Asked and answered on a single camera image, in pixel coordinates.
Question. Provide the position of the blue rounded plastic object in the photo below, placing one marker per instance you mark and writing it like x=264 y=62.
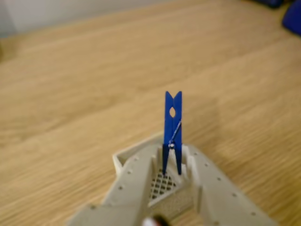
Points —
x=292 y=20

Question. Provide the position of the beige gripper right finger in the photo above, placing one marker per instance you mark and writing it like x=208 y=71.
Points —
x=223 y=200

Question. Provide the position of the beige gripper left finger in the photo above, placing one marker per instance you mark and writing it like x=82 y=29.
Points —
x=127 y=195

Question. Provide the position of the beige crate with lattice bottom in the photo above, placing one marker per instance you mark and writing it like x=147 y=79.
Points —
x=163 y=186

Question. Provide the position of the blue clothes peg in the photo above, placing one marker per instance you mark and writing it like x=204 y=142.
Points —
x=172 y=127

